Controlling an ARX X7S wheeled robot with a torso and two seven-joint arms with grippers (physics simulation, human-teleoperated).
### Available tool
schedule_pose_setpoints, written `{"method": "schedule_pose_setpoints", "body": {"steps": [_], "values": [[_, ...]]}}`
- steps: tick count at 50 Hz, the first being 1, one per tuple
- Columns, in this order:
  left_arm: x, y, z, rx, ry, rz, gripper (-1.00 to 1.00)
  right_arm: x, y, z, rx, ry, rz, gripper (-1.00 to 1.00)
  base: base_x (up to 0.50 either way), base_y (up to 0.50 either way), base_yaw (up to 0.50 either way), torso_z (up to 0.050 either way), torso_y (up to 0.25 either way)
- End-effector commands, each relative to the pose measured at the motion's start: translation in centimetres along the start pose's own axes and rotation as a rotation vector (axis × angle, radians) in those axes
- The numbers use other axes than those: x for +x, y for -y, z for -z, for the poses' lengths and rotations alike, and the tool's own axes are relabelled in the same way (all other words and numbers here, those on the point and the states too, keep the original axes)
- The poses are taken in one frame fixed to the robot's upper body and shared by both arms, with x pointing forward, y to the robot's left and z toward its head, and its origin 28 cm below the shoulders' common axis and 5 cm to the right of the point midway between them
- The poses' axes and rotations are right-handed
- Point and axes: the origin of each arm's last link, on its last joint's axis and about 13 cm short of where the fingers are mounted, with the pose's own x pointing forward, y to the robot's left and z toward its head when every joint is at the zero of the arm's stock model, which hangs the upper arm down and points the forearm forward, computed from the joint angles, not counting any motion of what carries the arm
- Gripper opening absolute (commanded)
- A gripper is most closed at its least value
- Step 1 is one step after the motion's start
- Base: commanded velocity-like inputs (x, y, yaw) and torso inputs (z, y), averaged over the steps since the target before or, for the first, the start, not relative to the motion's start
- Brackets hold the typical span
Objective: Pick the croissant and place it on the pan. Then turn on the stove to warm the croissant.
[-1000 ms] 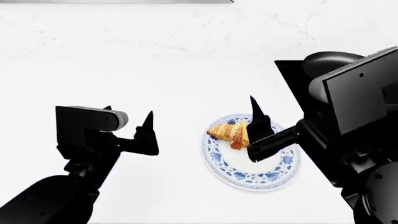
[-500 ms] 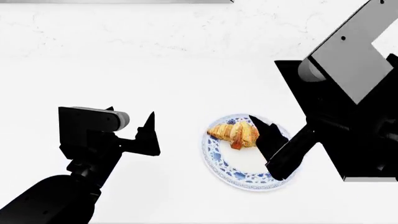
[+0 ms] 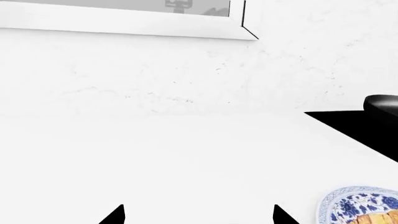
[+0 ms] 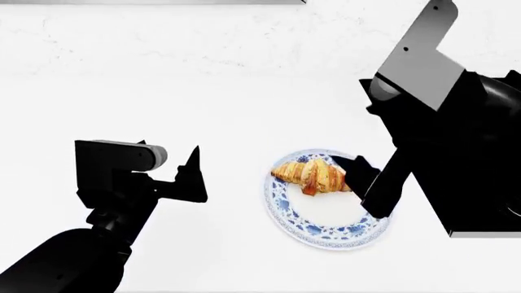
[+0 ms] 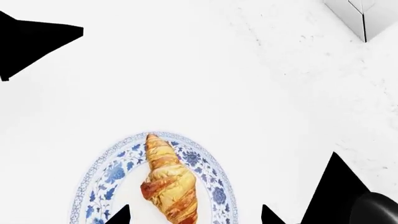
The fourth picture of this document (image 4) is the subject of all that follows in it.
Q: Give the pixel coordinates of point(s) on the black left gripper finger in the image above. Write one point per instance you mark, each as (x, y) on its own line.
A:
(195, 183)
(167, 190)

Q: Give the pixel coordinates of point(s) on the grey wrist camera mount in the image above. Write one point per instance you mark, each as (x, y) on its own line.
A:
(156, 157)
(423, 52)

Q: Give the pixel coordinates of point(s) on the blue and white porcelain plate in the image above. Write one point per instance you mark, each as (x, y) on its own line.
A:
(325, 219)

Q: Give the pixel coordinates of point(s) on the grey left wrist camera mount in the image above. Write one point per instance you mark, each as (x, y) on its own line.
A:
(156, 157)

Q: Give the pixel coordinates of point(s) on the golden brown croissant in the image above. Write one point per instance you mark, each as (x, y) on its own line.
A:
(309, 177)

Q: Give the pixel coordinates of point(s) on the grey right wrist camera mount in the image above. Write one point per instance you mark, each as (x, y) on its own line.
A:
(423, 52)

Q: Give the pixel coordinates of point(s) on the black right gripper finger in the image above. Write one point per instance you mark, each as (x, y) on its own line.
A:
(360, 177)
(386, 189)

